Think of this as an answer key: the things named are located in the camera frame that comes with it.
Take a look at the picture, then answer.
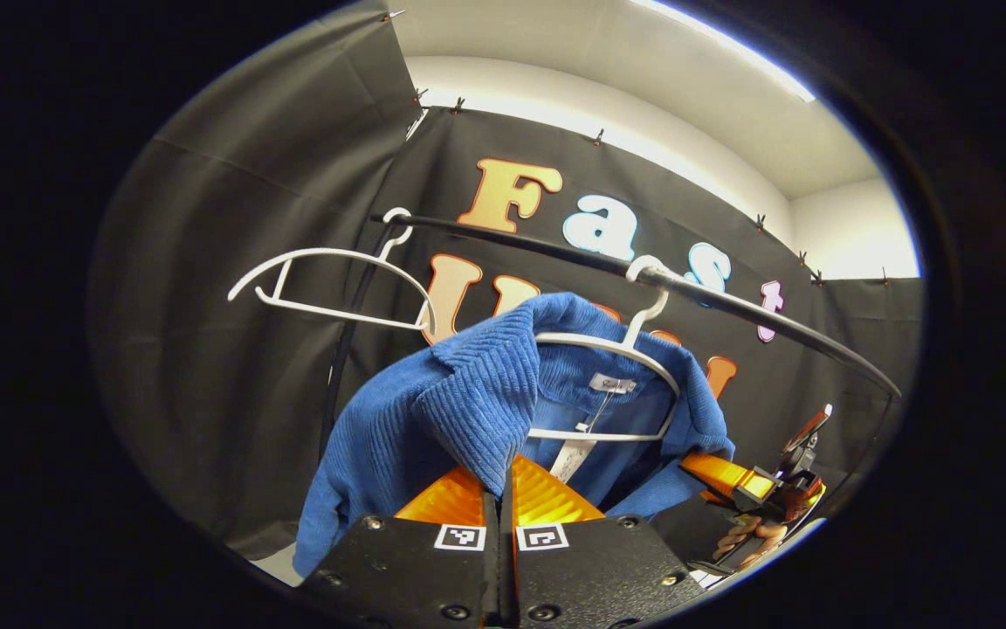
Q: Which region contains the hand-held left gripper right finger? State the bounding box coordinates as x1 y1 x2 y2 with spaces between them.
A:
500 454 705 628

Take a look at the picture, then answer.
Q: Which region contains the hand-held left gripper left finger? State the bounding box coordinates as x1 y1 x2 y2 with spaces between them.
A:
298 463 501 626

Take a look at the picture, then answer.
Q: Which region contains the blue corduroy jacket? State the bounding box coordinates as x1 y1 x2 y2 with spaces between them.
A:
293 293 735 577

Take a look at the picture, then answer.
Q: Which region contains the large white clothes hanger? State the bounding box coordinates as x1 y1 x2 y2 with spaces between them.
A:
527 255 683 442

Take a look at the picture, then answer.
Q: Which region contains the black clothes rack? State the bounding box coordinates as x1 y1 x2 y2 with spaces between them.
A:
318 212 903 490

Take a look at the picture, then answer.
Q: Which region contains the small white clothes hanger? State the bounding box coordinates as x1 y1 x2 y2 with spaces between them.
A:
228 207 437 337

